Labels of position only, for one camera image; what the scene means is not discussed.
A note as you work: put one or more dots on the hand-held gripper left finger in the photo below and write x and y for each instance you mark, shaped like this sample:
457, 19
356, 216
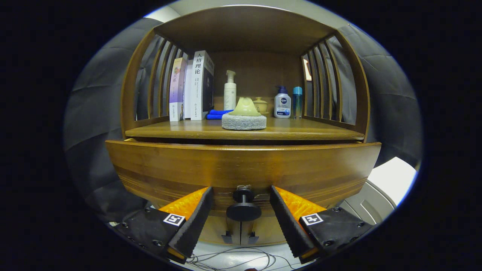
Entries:
196, 222

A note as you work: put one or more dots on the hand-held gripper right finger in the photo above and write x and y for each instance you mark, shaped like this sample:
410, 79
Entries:
287, 222

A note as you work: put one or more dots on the wooden drawer with black knob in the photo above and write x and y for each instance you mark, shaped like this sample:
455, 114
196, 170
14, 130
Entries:
241, 165

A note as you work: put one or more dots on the wooden countertop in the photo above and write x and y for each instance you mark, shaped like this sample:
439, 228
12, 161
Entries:
301, 130

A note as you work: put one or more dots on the white grooved side cabinet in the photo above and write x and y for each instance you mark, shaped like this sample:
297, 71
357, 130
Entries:
391, 177

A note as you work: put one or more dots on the brown wooden cabinet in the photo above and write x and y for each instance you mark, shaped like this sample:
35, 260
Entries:
244, 28

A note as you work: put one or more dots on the blue folded cloth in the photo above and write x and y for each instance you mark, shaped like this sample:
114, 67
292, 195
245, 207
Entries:
216, 114

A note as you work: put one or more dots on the white bottle with blue cap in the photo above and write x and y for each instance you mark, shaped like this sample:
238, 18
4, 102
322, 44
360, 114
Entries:
282, 105

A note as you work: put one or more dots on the teal slim bottle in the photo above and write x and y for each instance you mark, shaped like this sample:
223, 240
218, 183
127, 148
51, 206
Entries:
297, 103

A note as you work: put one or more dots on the yellow lidded teacup with saucer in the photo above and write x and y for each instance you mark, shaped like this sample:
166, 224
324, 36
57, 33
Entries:
261, 105

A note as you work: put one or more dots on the thin white book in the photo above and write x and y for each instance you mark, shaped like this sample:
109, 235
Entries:
187, 94

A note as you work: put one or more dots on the white pump bottle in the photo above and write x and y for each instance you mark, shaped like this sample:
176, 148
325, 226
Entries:
230, 98

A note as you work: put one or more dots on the white and black book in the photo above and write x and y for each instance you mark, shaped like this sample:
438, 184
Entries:
196, 90

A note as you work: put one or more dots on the purple paperback book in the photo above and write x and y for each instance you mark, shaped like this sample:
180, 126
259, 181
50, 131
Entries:
177, 90

